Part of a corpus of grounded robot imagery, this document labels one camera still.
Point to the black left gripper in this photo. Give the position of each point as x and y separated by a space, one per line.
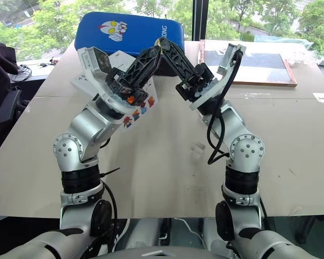
124 83

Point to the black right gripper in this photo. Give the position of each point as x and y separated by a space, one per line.
195 81

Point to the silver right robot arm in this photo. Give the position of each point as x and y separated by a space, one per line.
247 151

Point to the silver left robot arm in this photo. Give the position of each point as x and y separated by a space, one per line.
86 126

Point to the blue cartoon print pad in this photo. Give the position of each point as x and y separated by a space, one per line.
124 32

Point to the wooden framed board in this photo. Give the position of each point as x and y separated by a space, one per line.
264 67

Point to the small clear plastic block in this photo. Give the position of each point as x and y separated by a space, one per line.
197 147

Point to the small keys bunch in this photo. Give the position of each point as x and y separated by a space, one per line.
47 63

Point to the clear plastic sheet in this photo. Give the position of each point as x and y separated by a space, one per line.
294 47

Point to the black office chair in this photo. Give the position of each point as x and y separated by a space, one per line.
2 89

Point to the silver robot torso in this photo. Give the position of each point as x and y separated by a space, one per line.
162 252

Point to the black chair base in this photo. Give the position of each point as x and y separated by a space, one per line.
307 229

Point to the black window frame post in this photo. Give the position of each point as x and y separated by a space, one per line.
200 19

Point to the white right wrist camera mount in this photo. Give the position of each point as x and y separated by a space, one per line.
228 58

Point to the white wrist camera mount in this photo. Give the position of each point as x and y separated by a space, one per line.
228 58
93 60

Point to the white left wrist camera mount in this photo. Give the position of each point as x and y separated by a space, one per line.
93 60

